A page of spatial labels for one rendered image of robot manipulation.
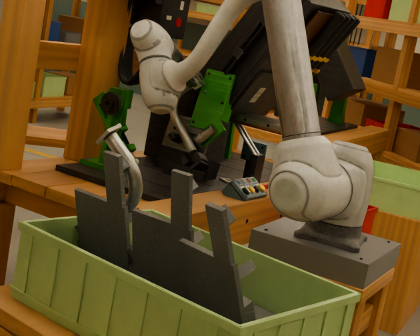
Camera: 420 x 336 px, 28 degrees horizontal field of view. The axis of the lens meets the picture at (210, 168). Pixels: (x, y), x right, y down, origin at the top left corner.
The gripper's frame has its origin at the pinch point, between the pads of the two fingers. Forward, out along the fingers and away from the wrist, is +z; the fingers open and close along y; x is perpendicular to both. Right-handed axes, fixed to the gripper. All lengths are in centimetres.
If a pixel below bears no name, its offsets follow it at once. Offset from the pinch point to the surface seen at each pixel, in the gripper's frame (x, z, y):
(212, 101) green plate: -2.3, 4.5, -8.9
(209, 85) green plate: -3.8, 4.1, -2.8
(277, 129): -17.3, 15.6, -24.5
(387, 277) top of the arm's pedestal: -32, -10, -93
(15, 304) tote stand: 33, -96, -83
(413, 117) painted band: -76, 858, 279
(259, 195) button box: -4.2, 6.0, -46.9
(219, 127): -1.1, 4.7, -19.0
